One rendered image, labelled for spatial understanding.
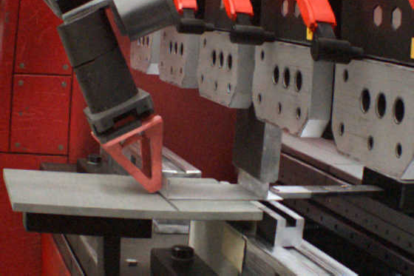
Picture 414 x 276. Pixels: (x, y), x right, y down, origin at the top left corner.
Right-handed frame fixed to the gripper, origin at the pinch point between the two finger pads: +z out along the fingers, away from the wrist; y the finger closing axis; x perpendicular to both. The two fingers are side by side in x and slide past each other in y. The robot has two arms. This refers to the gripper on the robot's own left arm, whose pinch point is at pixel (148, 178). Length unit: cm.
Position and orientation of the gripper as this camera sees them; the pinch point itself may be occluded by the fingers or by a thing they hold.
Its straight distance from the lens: 101.9
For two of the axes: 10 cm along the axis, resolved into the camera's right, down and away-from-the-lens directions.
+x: -8.9, 4.2, -1.7
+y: -2.4, -1.3, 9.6
